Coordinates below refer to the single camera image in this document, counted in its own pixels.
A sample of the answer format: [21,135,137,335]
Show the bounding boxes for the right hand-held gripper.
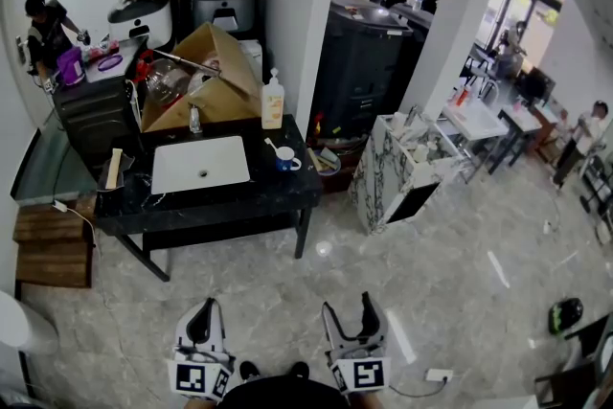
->
[321,291,391,396]

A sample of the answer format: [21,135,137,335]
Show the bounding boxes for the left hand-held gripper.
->
[167,297,238,401]

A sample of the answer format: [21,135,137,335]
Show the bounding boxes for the blue cup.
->
[274,146,304,173]

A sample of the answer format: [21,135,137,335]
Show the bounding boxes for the person's right forearm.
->
[351,391,385,409]

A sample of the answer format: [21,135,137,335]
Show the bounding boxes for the person's left black shoe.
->
[238,360,262,383]

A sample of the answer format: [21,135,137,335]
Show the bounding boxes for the person's black clothing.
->
[220,375,353,409]

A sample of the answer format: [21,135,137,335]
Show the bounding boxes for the white marble cabinet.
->
[347,111,465,237]

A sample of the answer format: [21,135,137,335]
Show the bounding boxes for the black marble vanity table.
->
[93,113,325,283]

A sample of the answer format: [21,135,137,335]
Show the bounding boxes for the white sink basin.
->
[150,134,252,196]

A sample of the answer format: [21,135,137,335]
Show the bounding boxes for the brown wooden steps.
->
[12,195,97,289]

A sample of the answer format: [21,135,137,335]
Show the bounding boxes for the blue bowl of tools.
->
[307,147,343,179]

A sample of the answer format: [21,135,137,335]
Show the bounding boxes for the dark grey cloth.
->
[97,149,136,193]

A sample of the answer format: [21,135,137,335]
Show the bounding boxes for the white round bin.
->
[0,288,59,356]

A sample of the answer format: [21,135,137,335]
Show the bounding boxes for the light wooden block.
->
[104,148,124,191]

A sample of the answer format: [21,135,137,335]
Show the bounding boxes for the chrome faucet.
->
[187,102,204,135]

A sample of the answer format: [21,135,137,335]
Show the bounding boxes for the black and green helmet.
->
[547,297,585,336]

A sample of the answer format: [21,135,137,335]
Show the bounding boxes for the brown cardboard box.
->
[139,22,264,134]

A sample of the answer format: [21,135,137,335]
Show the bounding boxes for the black chair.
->
[533,313,613,409]

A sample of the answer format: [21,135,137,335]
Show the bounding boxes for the white pump soap bottle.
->
[261,67,285,131]

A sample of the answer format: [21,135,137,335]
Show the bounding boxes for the white washbasin stand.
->
[439,98,510,186]

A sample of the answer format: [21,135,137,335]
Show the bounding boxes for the black low cabinet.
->
[51,36,148,169]

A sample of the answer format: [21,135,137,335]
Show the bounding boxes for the clear glass jar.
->
[145,57,192,107]

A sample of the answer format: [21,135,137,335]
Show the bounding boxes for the large black cabinet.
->
[309,0,414,138]

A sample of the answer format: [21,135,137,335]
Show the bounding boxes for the purple round lid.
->
[97,54,125,73]

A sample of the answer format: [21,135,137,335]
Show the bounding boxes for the purple bag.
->
[56,46,87,88]

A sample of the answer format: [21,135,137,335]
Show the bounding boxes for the white round appliance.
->
[106,0,173,53]

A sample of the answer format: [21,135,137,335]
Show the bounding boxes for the grey round appliance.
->
[192,0,257,34]

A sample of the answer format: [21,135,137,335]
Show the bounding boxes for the black frame table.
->
[487,103,545,176]

